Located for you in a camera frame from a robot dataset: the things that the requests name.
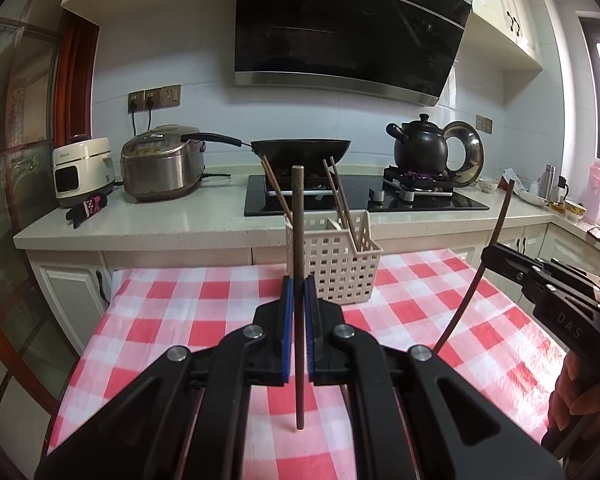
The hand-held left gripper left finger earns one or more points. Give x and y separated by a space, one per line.
287 325

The light brown wooden chopstick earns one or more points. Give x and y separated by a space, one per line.
276 190
336 195
343 195

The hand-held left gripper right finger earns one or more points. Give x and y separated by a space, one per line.
310 325

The red white packet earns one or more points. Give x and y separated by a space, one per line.
505 182

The black burner grate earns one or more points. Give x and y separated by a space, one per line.
315 189
420 182

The black pink glove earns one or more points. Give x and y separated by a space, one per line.
86 209

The dark brown wooden chopstick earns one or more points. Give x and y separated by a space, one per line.
500 220
298 220

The red white checkered tablecloth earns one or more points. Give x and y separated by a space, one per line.
180 310

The black ceramic kettle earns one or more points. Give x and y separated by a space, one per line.
420 145

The beige perforated utensil basket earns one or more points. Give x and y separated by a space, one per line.
340 265

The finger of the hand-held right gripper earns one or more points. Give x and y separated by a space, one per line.
570 275
505 262

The wall switch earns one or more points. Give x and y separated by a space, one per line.
484 124

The glass door with red-brown frame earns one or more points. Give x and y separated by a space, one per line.
20 160

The white rice cooker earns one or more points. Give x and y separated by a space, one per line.
80 170

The wall outlet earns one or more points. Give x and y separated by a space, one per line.
153 98
136 102
171 95

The white lower cabinet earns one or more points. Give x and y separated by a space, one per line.
70 290

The small white bowl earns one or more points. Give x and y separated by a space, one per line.
488 186

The black glass gas cooktop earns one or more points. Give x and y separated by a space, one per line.
430 202

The patterned bowl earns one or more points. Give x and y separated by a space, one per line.
575 210

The white plate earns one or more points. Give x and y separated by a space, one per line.
532 200

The silver electric pressure cooker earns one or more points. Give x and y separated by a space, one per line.
160 165

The black wok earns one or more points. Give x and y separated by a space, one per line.
305 149

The black range hood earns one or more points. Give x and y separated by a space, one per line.
345 25

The steel bottle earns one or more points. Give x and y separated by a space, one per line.
549 182

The pink water bottle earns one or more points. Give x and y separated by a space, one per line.
595 190

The person's right hand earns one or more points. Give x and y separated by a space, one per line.
567 395

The steel pot lid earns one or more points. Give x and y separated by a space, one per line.
467 157

